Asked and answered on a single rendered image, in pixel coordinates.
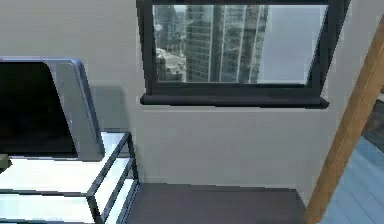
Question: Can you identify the brown wooden door frame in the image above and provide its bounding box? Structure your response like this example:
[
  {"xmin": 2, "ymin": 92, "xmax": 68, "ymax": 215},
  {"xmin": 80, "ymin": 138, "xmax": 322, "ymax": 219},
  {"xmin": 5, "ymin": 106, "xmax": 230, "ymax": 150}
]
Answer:
[{"xmin": 303, "ymin": 15, "xmax": 384, "ymax": 224}]

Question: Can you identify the glass stand with black frame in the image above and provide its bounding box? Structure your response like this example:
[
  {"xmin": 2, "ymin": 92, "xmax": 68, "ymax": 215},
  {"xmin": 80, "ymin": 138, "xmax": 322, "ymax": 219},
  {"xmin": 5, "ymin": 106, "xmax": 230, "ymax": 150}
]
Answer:
[{"xmin": 0, "ymin": 130, "xmax": 141, "ymax": 224}]

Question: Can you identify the black framed window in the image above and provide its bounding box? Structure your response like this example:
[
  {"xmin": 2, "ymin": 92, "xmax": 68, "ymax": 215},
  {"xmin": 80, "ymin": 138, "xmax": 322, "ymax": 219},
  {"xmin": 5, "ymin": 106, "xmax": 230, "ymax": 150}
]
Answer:
[{"xmin": 135, "ymin": 0, "xmax": 352, "ymax": 110}]

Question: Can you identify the small olive green object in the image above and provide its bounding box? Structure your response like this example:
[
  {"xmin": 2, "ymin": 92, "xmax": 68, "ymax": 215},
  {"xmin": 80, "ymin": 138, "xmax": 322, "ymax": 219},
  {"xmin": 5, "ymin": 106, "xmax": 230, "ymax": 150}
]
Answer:
[{"xmin": 0, "ymin": 153, "xmax": 13, "ymax": 174}]

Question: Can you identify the grey television set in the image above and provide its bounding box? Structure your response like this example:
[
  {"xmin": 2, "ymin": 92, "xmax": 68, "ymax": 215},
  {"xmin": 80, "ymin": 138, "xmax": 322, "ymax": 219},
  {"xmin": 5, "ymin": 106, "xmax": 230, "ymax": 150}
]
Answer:
[{"xmin": 0, "ymin": 56, "xmax": 106, "ymax": 162}]

